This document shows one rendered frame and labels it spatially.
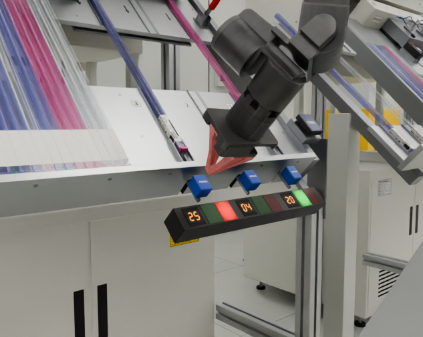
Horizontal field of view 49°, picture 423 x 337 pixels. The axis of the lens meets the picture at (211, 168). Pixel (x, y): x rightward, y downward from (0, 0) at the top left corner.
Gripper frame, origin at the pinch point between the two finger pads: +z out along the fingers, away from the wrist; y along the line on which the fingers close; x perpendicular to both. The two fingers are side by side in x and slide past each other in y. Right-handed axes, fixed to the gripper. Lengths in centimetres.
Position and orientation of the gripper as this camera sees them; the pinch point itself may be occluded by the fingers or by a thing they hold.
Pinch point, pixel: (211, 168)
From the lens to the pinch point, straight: 68.9
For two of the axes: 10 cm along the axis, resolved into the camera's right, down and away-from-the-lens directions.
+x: 4.4, 7.7, -4.7
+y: -7.5, 0.3, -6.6
